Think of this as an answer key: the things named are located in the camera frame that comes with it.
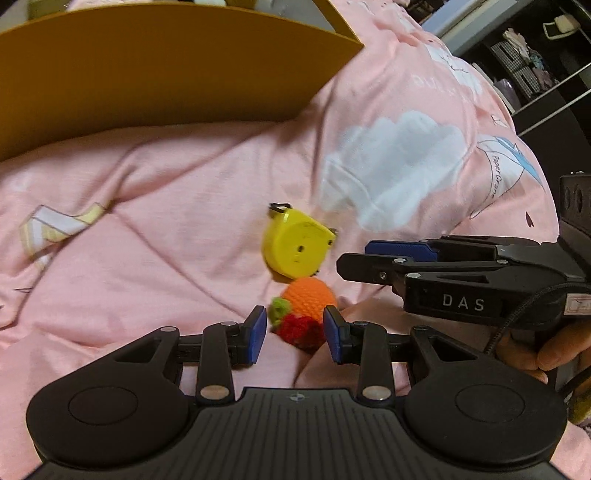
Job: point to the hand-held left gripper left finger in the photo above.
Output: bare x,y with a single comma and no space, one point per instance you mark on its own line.
256,334

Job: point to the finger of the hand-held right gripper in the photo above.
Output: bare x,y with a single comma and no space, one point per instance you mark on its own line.
364,266
399,250

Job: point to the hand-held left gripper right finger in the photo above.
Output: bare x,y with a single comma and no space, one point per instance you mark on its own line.
333,337

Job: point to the crocheted orange strawberry toy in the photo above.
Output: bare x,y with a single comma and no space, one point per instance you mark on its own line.
307,295

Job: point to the yellow tape measure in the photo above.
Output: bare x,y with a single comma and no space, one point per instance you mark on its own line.
295,244

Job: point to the orange cardboard box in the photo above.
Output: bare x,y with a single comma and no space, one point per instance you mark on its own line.
161,69

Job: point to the person's right hand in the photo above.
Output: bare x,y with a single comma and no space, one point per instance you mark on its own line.
565,344

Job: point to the dark storage shelves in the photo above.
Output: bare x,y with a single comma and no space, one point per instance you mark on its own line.
531,50

